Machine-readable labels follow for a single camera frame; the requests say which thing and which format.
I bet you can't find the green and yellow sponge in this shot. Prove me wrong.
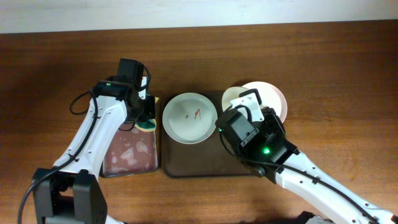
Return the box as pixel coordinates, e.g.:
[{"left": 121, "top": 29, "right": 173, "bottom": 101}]
[{"left": 135, "top": 97, "right": 159, "bottom": 133}]

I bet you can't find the pink plate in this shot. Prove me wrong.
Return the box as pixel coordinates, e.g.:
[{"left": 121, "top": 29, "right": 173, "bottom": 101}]
[{"left": 243, "top": 82, "right": 287, "bottom": 123}]

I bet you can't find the pale green plate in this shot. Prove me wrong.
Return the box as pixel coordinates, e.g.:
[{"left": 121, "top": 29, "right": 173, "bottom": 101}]
[{"left": 162, "top": 93, "right": 218, "bottom": 144}]

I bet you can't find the cream white plate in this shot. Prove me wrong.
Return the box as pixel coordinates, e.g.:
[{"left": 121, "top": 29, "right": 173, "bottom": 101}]
[{"left": 221, "top": 86, "right": 248, "bottom": 111}]

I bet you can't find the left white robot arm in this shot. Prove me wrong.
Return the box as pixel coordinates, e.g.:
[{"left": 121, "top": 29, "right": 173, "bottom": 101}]
[{"left": 27, "top": 77, "right": 155, "bottom": 224}]

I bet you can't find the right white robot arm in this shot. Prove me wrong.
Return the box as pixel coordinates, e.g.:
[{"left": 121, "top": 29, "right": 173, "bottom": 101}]
[{"left": 215, "top": 108, "right": 397, "bottom": 223}]

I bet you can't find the black tray with soapy water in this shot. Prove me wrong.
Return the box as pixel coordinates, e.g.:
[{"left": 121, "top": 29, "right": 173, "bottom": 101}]
[{"left": 100, "top": 123, "right": 159, "bottom": 178}]

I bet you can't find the large brown serving tray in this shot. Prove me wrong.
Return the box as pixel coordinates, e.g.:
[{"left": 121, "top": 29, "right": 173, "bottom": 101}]
[{"left": 161, "top": 91, "right": 252, "bottom": 178}]

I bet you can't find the right black cable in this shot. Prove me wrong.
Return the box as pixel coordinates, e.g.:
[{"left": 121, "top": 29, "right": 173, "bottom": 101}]
[{"left": 218, "top": 104, "right": 382, "bottom": 224}]

